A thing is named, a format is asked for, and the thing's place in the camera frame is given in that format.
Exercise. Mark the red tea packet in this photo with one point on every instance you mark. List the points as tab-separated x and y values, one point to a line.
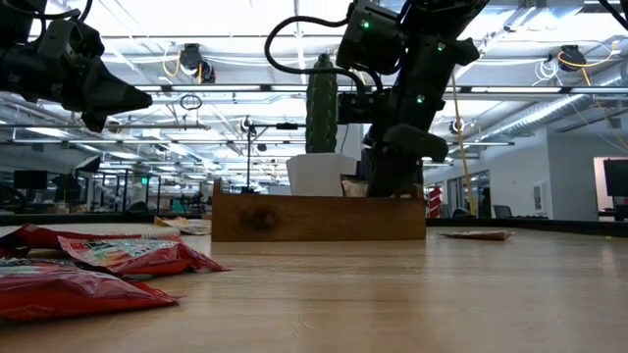
147	260
34	236
73	294

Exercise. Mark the green cactus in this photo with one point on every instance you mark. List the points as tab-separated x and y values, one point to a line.
321	117

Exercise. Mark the wooden compartment tea box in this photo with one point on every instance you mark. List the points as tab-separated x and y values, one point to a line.
319	220

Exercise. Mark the dark office chair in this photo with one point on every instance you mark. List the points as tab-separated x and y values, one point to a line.
503	212

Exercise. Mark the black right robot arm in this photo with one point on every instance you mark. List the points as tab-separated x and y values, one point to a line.
427	73

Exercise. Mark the black aluminium table frame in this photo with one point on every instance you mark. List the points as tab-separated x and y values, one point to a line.
73	219

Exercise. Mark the black camera stand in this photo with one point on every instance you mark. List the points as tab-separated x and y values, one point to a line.
248	162

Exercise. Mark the grey ceiling pipe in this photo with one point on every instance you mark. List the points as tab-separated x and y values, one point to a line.
162	126

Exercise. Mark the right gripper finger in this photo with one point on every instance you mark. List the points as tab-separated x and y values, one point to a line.
382	180
408	180

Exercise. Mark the round pale plate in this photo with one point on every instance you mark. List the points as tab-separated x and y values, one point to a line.
122	229

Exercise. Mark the black monitor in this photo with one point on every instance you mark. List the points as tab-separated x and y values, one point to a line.
30	180

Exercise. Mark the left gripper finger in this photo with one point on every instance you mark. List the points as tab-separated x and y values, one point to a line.
115	81
115	105

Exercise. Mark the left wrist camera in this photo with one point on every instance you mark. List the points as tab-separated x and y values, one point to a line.
56	41

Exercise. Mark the orange mango tea packet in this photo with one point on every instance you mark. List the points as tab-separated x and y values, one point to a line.
184	225

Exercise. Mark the silver ceiling duct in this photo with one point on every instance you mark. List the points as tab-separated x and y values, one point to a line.
539	115

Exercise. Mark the black wall screen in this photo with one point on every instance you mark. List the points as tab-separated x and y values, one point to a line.
616	177

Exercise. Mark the red equipment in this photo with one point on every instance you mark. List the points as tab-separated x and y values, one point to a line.
435	202

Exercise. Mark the long ceiling light bar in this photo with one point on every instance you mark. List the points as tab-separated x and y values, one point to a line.
221	88

